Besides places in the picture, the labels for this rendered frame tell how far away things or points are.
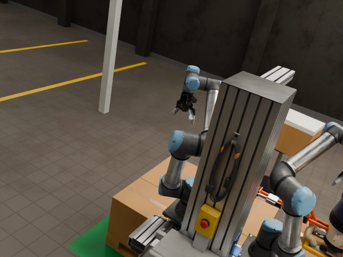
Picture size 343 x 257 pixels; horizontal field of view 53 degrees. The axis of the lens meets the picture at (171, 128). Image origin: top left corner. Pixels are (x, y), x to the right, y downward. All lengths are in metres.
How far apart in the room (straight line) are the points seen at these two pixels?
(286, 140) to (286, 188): 2.61
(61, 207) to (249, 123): 2.63
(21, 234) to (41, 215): 0.28
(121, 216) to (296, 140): 2.19
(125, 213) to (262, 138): 1.82
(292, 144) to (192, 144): 2.59
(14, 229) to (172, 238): 2.03
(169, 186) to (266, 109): 0.87
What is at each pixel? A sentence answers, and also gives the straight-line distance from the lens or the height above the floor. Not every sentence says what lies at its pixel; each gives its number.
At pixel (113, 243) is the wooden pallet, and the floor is 0.06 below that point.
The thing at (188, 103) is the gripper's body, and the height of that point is 1.66.
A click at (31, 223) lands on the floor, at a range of 3.52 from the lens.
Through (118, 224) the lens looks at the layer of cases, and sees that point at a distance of 3.08.
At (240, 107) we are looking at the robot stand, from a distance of 1.35.
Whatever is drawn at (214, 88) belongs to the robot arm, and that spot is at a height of 1.82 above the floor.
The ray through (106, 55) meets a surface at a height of 0.93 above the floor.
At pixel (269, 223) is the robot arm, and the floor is 1.26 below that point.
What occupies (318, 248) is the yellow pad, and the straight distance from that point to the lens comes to 2.47.
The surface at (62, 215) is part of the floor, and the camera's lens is 3.57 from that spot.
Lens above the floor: 2.43
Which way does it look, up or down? 27 degrees down
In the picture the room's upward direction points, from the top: 12 degrees clockwise
